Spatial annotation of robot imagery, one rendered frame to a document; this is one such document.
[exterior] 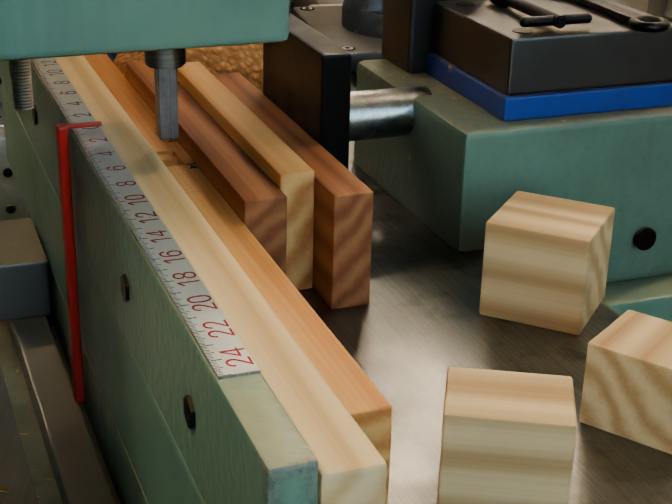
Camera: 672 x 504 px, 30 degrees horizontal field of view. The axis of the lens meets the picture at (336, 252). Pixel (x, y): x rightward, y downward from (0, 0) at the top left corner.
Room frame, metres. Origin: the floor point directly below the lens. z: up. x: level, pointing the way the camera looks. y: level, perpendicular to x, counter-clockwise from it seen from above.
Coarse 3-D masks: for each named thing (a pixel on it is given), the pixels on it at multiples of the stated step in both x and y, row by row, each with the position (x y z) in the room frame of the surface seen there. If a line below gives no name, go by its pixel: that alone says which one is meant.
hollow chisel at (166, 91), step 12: (156, 72) 0.57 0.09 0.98; (168, 72) 0.57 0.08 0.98; (156, 84) 0.57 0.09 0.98; (168, 84) 0.57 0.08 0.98; (156, 96) 0.57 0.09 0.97; (168, 96) 0.57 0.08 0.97; (156, 108) 0.57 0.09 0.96; (168, 108) 0.57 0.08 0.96; (156, 120) 0.57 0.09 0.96; (168, 120) 0.57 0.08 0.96; (156, 132) 0.57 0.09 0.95; (168, 132) 0.57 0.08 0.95
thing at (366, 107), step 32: (288, 64) 0.60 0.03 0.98; (320, 64) 0.56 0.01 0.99; (288, 96) 0.60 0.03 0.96; (320, 96) 0.56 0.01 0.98; (352, 96) 0.60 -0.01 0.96; (384, 96) 0.61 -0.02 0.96; (416, 96) 0.61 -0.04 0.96; (320, 128) 0.56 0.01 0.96; (352, 128) 0.60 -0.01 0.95; (384, 128) 0.60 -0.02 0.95
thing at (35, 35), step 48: (0, 0) 0.51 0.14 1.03; (48, 0) 0.52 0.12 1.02; (96, 0) 0.52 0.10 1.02; (144, 0) 0.53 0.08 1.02; (192, 0) 0.54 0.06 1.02; (240, 0) 0.55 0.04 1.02; (288, 0) 0.56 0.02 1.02; (0, 48) 0.51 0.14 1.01; (48, 48) 0.52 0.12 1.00; (96, 48) 0.52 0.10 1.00; (144, 48) 0.53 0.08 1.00
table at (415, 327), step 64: (384, 192) 0.63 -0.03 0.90; (384, 256) 0.55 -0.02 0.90; (448, 256) 0.55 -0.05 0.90; (384, 320) 0.48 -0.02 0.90; (448, 320) 0.48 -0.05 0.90; (128, 384) 0.45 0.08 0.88; (384, 384) 0.42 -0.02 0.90; (576, 384) 0.43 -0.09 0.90; (128, 448) 0.46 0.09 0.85; (576, 448) 0.38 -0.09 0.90; (640, 448) 0.38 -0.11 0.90
